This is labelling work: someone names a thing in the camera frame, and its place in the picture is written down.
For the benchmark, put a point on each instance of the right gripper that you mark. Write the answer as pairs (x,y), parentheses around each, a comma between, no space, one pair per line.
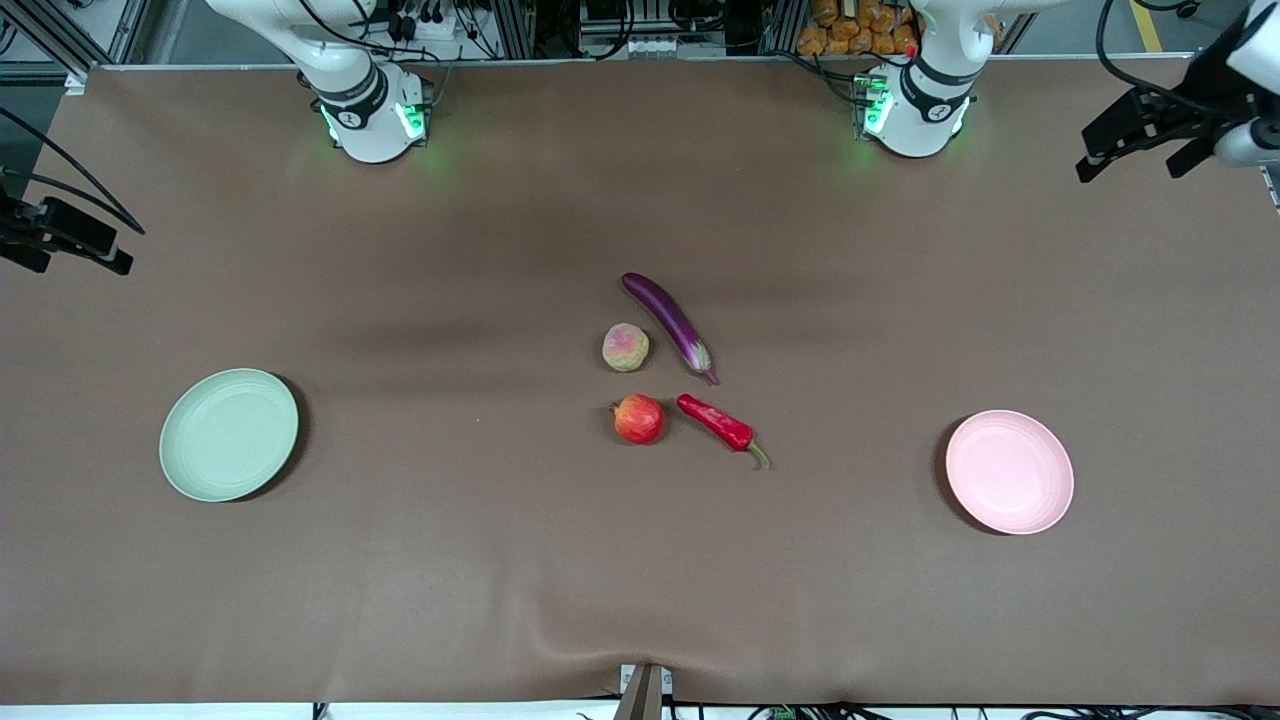
(22,230)

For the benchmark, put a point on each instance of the pink plate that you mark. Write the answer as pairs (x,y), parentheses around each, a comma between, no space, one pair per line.
(1010,472)

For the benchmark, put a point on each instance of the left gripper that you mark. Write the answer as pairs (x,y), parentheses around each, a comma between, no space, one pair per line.
(1192,103)

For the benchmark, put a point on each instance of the aluminium frame post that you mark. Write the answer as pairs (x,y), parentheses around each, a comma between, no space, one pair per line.
(782,25)
(515,25)

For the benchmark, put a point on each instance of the red chili pepper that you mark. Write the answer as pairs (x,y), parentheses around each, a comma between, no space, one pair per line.
(715,422)

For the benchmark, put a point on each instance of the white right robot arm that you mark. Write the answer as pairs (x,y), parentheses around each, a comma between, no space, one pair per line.
(370,130)

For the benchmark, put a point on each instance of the pile of orange fruits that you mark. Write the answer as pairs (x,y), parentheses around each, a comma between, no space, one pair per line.
(850,30)

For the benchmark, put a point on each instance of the green pink peach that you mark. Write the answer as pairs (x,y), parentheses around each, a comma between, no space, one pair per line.
(626,347)

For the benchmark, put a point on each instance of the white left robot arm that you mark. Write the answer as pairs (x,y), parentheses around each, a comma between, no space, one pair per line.
(915,125)

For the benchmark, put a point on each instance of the red pomegranate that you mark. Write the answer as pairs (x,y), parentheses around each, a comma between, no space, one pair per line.
(640,420)

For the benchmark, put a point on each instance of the light green plate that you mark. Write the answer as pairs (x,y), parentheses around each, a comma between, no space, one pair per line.
(228,435)

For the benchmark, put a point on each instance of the brown table cloth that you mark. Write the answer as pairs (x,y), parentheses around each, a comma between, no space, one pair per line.
(500,250)

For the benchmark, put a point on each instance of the purple eggplant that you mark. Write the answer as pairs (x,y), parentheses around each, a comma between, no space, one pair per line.
(665,312)

